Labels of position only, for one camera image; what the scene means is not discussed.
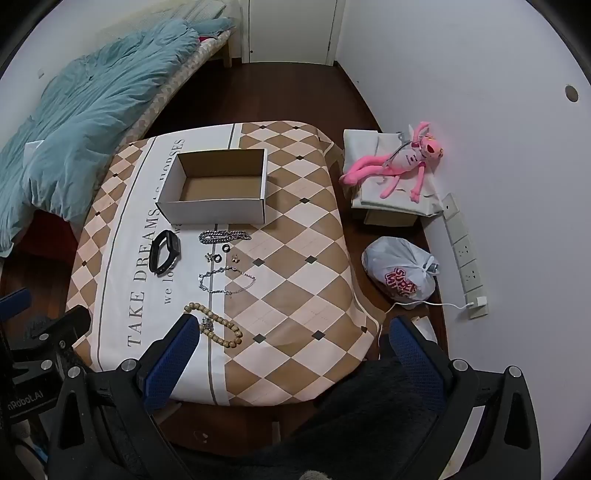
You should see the dark fuzzy clothing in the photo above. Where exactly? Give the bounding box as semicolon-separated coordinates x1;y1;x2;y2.
152;355;462;480

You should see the white power strip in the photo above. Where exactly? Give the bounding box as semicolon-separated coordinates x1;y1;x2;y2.
442;192;490;320

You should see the white cardboard box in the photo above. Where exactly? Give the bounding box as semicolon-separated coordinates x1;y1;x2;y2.
156;148;269;226

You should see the white plastic bag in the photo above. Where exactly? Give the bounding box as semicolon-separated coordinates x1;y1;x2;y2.
361;236;441;304

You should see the checked printed tablecloth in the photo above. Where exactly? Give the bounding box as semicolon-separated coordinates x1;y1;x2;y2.
65;121;380;408

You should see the chunky silver chain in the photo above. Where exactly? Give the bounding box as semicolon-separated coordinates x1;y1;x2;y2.
198;229;253;246

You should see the white door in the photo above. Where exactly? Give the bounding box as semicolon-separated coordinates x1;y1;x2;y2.
248;0;339;64

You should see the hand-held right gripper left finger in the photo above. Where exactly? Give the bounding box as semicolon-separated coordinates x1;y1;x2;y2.
46;315;201;480

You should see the white cloth bag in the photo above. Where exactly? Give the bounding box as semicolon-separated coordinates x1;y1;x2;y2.
342;129;447;217

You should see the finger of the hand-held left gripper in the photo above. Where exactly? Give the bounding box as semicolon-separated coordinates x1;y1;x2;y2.
0;287;34;322
21;304;92;357

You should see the wooden bead bracelet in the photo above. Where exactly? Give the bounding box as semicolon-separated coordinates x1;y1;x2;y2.
183;302;243;348

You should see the blue duvet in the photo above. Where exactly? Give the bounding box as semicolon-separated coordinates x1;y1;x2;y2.
0;18;200;258

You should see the thin silver necklace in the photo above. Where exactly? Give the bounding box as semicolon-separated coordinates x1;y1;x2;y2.
198;265;256;296

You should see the white charger cable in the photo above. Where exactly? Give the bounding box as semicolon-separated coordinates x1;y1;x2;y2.
376;300;478;352

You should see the white paper piece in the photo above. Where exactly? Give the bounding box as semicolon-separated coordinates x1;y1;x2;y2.
410;316;439;343

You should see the blue pillow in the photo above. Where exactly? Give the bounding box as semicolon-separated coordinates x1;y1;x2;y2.
198;17;236;38

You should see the cream quilted pillow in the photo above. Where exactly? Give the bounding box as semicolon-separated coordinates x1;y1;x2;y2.
173;0;232;23

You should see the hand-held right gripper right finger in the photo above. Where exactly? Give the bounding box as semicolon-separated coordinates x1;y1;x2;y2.
389;316;542;480

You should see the bed with patterned mattress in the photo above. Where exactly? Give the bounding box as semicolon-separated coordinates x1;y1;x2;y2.
0;0;235;278

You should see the pink plush toy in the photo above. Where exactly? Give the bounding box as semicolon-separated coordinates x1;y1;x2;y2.
340;121;445;203

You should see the black smartwatch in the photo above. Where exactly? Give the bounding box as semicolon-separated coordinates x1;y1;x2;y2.
148;229;182;277

